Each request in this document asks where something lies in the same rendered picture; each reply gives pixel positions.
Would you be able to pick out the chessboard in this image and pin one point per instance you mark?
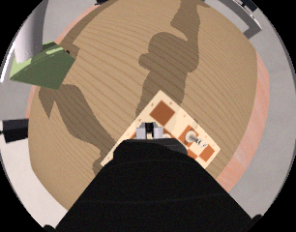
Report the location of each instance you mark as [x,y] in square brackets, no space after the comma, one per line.
[175,122]

